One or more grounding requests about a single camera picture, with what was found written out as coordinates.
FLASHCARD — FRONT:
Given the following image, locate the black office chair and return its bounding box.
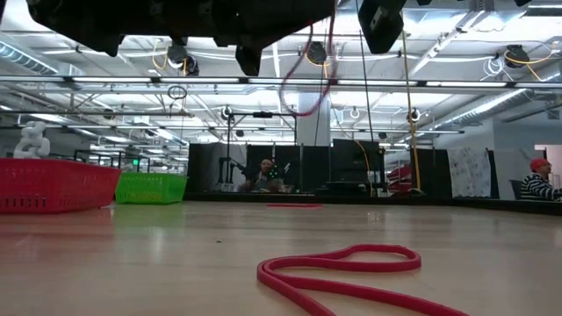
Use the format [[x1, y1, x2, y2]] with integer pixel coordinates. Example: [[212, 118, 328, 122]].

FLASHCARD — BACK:
[[508, 178, 528, 201]]

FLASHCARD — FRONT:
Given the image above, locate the green plastic basket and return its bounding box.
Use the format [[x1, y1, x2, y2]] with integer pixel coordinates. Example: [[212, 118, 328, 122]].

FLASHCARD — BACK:
[[114, 171, 189, 205]]

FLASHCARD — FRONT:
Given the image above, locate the black camera rig frame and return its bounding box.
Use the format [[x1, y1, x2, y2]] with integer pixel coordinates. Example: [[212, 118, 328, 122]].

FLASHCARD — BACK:
[[224, 111, 299, 185]]

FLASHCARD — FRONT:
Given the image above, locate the yellow power cable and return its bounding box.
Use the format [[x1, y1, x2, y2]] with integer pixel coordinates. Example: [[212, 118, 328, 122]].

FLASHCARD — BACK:
[[400, 30, 423, 192]]

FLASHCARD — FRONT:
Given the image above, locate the black cable loop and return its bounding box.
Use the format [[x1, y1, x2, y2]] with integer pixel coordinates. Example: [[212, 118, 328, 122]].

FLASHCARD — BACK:
[[166, 84, 189, 101]]

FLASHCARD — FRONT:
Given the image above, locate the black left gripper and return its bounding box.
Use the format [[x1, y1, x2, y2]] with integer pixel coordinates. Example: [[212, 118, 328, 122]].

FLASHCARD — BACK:
[[210, 0, 337, 78]]

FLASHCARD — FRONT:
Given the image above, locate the person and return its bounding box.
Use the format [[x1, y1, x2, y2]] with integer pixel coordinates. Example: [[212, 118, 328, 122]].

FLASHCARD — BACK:
[[520, 157, 562, 202], [238, 157, 287, 193]]

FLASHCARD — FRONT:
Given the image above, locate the red plastic basket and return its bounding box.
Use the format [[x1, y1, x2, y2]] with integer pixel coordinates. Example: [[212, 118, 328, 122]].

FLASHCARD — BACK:
[[0, 157, 123, 215]]

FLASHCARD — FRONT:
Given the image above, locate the black partition panel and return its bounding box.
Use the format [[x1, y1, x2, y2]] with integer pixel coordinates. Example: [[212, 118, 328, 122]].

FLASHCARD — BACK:
[[411, 147, 453, 198], [245, 144, 333, 194], [187, 142, 229, 194]]

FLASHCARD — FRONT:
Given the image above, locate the black computer monitor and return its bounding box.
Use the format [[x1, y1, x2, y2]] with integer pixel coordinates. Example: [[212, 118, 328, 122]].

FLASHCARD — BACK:
[[332, 139, 381, 184]]

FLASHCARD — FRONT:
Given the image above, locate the black ceiling cable reel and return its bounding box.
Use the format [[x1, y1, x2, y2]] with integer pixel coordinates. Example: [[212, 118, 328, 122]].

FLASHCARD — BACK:
[[305, 40, 329, 67], [166, 43, 199, 76], [503, 44, 530, 69]]

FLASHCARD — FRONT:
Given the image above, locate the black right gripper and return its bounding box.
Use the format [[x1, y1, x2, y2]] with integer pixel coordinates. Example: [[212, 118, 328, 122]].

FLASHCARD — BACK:
[[357, 0, 407, 54]]

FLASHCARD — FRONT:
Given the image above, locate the black power cable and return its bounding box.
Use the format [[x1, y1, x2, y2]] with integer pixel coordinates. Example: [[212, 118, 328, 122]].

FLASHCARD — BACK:
[[358, 41, 375, 142]]

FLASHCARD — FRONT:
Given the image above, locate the white building pillar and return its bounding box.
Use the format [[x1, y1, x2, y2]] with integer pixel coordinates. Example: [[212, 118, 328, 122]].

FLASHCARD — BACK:
[[297, 91, 331, 147]]

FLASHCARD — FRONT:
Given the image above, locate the red storage rack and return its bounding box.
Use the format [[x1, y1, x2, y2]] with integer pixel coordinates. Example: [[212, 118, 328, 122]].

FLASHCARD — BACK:
[[385, 164, 414, 194]]

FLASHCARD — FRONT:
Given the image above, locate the white robot figure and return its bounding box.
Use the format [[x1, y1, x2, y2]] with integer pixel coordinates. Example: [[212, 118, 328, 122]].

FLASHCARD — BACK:
[[12, 121, 52, 160]]

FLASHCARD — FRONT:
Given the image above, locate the white patterned cloth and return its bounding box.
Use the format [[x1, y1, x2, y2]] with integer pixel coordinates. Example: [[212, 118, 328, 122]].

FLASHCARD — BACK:
[[447, 147, 493, 198]]

